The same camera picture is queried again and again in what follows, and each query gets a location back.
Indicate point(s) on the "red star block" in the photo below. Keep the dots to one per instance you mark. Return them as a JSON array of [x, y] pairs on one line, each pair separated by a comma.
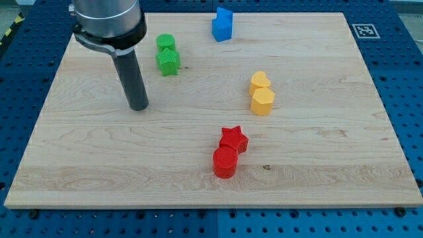
[[234, 138]]

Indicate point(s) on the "light wooden board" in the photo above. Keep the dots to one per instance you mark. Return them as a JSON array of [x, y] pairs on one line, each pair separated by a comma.
[[327, 143]]

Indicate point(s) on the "red cylinder block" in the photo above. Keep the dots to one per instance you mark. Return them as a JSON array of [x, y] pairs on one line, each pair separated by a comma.
[[224, 162]]

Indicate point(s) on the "yellow hexagon block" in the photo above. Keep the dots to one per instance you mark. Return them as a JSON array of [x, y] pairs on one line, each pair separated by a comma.
[[262, 101]]

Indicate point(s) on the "yellow heart block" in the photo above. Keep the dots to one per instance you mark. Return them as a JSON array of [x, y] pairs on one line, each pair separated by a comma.
[[258, 80]]

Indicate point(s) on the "green star block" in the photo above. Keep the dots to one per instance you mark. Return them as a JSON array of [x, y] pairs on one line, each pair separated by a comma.
[[168, 62]]

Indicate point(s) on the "green cylinder block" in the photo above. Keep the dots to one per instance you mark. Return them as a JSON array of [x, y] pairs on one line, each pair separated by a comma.
[[165, 41]]

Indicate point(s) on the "blue angular block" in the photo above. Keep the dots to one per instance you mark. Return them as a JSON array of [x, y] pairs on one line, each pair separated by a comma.
[[222, 25]]

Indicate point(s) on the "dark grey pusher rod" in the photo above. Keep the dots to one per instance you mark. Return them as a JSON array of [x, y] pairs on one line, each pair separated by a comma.
[[131, 79]]

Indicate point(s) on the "white fiducial marker tag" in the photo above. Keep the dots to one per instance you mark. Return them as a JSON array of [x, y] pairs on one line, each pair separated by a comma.
[[365, 31]]

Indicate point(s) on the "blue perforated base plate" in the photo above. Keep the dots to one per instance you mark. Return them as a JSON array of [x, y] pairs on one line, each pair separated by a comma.
[[32, 59]]

